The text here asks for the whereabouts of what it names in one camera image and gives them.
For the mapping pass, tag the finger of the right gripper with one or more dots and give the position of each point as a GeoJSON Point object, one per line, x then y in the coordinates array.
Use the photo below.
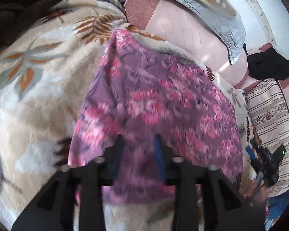
{"type": "Point", "coordinates": [256, 146]}

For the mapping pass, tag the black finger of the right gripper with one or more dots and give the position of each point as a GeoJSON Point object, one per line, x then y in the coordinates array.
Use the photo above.
{"type": "Point", "coordinates": [255, 160]}

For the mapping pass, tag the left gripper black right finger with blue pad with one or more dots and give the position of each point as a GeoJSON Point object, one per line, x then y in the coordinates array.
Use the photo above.
{"type": "Point", "coordinates": [224, 208]}

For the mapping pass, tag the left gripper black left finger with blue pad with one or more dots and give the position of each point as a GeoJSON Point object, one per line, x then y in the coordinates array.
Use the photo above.
{"type": "Point", "coordinates": [53, 207]}

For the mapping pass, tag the purple pink floral garment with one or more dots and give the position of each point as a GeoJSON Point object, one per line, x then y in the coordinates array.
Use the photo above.
{"type": "Point", "coordinates": [137, 93]}

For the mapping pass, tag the striped beige pillow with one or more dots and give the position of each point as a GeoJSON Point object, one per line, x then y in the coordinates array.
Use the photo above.
{"type": "Point", "coordinates": [270, 117]}

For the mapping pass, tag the black cloth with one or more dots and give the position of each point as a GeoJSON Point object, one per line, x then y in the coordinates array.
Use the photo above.
{"type": "Point", "coordinates": [265, 62]}

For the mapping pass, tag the pink quilted bedsheet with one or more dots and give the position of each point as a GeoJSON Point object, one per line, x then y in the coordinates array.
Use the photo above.
{"type": "Point", "coordinates": [175, 23]}

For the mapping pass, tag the cream leaf-pattern fleece blanket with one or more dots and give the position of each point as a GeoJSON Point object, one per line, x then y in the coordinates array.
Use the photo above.
{"type": "Point", "coordinates": [44, 78]}

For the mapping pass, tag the grey quilted pillow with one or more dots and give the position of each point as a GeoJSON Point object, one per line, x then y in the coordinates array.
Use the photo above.
{"type": "Point", "coordinates": [223, 20]}

